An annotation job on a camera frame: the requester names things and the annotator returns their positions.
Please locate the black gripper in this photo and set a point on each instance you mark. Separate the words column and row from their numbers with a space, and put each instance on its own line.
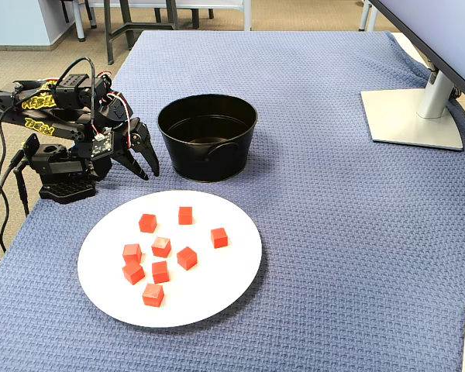
column 136, row 140

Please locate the red cube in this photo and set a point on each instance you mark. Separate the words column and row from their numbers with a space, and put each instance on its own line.
column 160, row 271
column 147, row 222
column 185, row 215
column 187, row 258
column 133, row 272
column 219, row 237
column 161, row 246
column 132, row 253
column 153, row 295

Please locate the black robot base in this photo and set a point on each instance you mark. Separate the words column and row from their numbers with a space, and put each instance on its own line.
column 62, row 174

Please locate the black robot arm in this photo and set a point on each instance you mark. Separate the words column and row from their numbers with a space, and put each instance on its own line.
column 35, row 116

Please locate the white round plate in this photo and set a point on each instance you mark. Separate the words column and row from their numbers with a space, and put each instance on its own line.
column 217, row 283

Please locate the black metal bucket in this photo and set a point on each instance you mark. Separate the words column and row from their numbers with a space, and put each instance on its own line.
column 207, row 162

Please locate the white table leg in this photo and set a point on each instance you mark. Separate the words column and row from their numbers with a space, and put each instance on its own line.
column 79, row 23
column 247, row 15

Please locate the blue woven tablecloth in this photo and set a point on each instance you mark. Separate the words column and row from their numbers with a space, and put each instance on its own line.
column 333, row 232

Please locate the white table legs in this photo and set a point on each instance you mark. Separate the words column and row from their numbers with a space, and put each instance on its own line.
column 366, row 15

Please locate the silver monitor stand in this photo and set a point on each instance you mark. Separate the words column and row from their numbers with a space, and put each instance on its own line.
column 410, row 120

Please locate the computer monitor screen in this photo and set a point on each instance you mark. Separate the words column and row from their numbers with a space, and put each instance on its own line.
column 449, row 31

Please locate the small wrist camera circuit board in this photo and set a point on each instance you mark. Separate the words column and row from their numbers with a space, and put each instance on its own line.
column 102, row 144

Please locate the grey metal table leg frame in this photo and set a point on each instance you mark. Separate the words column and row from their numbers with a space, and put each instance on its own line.
column 109, row 38

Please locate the black chair frame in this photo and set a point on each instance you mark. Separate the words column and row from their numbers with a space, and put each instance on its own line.
column 92, row 19
column 195, row 19

